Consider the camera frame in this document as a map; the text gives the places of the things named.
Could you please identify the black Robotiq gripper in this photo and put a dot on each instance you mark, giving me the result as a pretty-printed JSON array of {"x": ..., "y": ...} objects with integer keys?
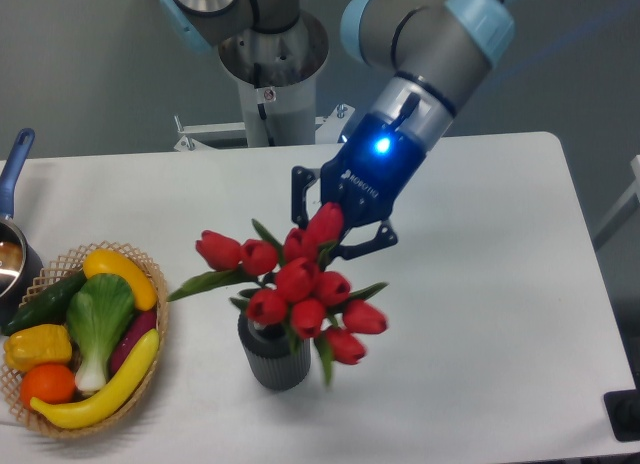
[{"x": 364, "y": 179}]

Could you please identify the red tulip bouquet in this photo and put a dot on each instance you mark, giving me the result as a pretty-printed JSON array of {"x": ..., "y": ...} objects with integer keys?
[{"x": 289, "y": 283}]

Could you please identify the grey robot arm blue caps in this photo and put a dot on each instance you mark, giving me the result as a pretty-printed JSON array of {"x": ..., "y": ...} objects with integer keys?
[{"x": 439, "y": 52}]

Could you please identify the dark grey ribbed vase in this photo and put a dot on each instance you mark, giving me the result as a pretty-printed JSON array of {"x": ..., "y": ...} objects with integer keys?
[{"x": 274, "y": 365}]

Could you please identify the purple eggplant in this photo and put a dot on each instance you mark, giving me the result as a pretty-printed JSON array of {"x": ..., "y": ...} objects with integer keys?
[{"x": 141, "y": 324}]

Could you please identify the yellow squash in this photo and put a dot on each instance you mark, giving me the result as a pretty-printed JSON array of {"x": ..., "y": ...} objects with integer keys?
[{"x": 106, "y": 261}]

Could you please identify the green bok choy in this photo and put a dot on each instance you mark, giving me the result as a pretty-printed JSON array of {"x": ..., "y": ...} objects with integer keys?
[{"x": 96, "y": 318}]

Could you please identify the yellow banana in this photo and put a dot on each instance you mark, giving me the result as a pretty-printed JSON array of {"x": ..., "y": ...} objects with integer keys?
[{"x": 112, "y": 396}]

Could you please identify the dark green cucumber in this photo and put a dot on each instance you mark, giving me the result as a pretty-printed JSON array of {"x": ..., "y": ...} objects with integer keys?
[{"x": 47, "y": 307}]

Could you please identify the yellow bell pepper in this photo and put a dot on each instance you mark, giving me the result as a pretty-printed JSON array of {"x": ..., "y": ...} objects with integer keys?
[{"x": 37, "y": 345}]

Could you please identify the black device at table edge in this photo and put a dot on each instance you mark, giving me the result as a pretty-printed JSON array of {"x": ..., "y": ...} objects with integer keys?
[{"x": 623, "y": 413}]

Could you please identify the orange fruit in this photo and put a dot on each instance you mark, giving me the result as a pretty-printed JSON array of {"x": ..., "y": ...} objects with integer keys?
[{"x": 51, "y": 383}]

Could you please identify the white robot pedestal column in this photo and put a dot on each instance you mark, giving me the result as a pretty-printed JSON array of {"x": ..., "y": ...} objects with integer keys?
[{"x": 276, "y": 77}]

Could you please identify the white metal base frame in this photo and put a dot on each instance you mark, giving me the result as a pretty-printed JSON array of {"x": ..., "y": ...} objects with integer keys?
[{"x": 328, "y": 130}]

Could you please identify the white furniture frame at right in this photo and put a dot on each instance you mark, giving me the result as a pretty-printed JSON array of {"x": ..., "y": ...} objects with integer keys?
[{"x": 620, "y": 212}]

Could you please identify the blue handled saucepan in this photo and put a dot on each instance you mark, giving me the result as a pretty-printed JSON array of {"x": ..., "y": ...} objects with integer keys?
[{"x": 20, "y": 264}]

